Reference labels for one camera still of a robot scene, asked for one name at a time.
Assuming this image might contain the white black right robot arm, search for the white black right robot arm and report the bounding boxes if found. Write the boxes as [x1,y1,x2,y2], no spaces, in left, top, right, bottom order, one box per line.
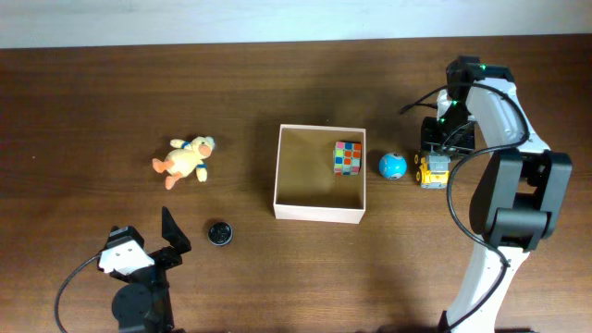
[414,55,573,332]

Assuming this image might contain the yellow plush duck toy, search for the yellow plush duck toy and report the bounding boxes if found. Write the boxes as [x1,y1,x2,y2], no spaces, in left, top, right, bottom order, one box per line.
[152,136,216,190]

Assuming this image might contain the black round lid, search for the black round lid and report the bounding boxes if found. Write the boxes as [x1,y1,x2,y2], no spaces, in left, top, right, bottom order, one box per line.
[207,221,233,247]

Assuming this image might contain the blue white ball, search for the blue white ball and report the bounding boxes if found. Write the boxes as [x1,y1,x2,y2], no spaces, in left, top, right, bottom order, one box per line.
[378,153,407,179]

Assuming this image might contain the yellow grey toy truck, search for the yellow grey toy truck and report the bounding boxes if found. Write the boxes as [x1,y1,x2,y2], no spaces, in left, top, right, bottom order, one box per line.
[413,151,450,190]

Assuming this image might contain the pink cardboard box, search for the pink cardboard box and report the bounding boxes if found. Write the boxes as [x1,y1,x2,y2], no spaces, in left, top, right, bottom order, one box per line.
[273,124,366,224]

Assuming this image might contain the colourful puzzle cube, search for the colourful puzzle cube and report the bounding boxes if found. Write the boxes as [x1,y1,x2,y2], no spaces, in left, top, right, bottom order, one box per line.
[333,142,363,176]

